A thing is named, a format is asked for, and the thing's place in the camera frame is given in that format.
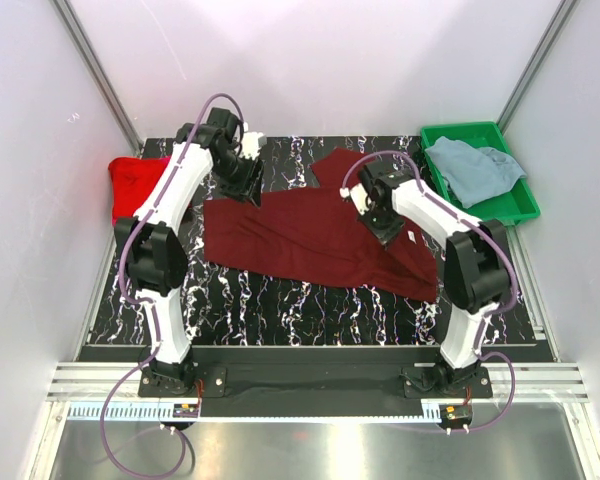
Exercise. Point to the dark red t-shirt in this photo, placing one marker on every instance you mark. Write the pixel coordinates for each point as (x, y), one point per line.
(312, 235)

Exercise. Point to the light blue t-shirt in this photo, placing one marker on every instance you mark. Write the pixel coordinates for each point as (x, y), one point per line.
(474, 174)

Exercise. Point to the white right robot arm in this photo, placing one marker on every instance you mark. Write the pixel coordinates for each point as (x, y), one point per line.
(478, 276)

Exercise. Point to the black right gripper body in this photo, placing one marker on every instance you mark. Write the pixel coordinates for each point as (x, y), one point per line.
(382, 224)

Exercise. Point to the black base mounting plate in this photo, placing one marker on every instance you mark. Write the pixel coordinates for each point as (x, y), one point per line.
(315, 385)

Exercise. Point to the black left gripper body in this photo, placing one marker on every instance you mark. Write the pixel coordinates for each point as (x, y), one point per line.
(236, 176)

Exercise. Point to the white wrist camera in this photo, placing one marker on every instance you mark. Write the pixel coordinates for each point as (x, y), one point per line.
(252, 143)
(358, 196)

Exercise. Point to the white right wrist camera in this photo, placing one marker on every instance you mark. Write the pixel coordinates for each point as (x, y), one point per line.
(358, 196)

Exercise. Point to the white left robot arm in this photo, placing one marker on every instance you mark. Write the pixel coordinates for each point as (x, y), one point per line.
(152, 261)

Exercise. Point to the folded bright red t-shirt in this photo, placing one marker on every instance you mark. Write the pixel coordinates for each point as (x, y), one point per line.
(133, 180)

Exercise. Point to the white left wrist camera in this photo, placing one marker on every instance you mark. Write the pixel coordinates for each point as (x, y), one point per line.
(252, 143)

